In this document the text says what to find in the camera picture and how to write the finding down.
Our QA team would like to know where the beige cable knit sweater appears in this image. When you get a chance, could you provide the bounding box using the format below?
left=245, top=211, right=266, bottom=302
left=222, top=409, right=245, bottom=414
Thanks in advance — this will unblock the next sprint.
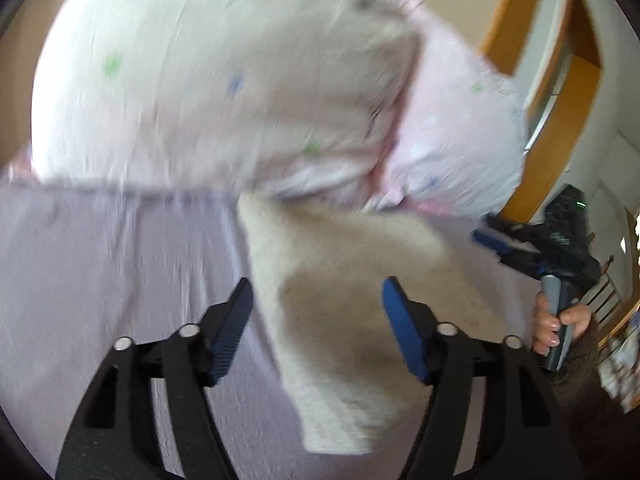
left=238, top=194, right=506, bottom=455

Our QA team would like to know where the brown sleeved right forearm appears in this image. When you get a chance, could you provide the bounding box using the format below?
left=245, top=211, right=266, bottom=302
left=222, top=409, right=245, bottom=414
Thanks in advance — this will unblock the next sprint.
left=549, top=321, right=640, bottom=479

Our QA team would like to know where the person right hand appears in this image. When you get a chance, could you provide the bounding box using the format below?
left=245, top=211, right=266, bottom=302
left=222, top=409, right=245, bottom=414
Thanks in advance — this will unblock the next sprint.
left=532, top=292, right=593, bottom=356

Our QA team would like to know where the wooden chair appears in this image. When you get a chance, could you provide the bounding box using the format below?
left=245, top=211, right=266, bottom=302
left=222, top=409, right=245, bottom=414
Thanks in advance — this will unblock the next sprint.
left=582, top=256, right=639, bottom=363

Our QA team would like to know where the pink floral pillow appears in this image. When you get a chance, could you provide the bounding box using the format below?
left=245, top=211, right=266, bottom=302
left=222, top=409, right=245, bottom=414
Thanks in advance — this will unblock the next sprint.
left=367, top=0, right=527, bottom=218

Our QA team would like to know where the lilac bed sheet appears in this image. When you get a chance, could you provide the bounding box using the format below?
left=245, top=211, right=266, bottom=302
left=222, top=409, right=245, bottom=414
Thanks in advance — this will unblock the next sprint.
left=1, top=180, right=539, bottom=479

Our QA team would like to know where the wooden headboard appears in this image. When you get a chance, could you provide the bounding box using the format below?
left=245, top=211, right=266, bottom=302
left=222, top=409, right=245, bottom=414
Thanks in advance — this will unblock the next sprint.
left=480, top=0, right=602, bottom=222

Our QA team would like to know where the white floral pillow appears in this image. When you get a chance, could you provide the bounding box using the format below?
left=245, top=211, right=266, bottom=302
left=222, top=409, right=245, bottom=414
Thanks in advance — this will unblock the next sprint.
left=30, top=0, right=420, bottom=197

